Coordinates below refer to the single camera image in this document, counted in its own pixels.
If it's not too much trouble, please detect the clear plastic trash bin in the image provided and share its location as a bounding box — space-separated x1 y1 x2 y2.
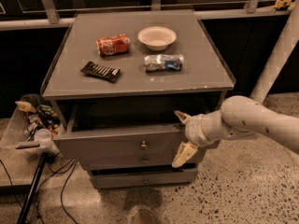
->
1 94 61 160

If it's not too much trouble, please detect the metal window railing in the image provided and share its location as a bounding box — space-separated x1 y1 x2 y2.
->
0 0 295 31

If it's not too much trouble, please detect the yellow clamp on railing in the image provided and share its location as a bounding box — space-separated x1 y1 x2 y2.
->
274 0 292 10

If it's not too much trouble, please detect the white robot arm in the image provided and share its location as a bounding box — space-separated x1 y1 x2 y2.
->
172 0 299 168

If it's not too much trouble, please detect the white paper bowl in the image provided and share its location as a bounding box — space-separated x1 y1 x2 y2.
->
138 26 177 51

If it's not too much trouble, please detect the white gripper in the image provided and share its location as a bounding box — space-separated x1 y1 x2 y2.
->
172 110 212 168

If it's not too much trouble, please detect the white cup in bin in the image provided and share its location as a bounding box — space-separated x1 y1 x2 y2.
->
34 129 52 142

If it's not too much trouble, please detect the crushed red soda can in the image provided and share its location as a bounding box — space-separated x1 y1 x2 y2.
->
96 34 130 56

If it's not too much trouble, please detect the silver blue snack bag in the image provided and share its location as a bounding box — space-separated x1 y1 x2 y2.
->
144 54 184 72

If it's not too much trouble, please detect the black pole stand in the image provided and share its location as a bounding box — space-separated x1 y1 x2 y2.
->
16 142 48 224

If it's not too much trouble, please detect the grey drawer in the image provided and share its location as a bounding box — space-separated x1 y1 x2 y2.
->
52 105 221 165
78 154 206 172
90 168 198 189

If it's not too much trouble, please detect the grey bottom drawer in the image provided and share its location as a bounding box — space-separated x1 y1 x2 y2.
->
90 168 198 189

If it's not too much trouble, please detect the grey top drawer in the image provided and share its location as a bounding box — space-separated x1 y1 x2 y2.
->
52 105 221 165

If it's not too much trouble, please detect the black striped snack wrapper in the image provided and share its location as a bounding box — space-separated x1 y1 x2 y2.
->
80 62 121 83

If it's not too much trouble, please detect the black floor cable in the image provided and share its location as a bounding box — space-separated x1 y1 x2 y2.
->
0 157 80 224

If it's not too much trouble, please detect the grey drawer cabinet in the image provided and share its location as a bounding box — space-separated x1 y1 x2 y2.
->
41 10 235 176

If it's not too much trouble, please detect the grey middle drawer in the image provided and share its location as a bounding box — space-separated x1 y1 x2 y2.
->
78 154 206 172

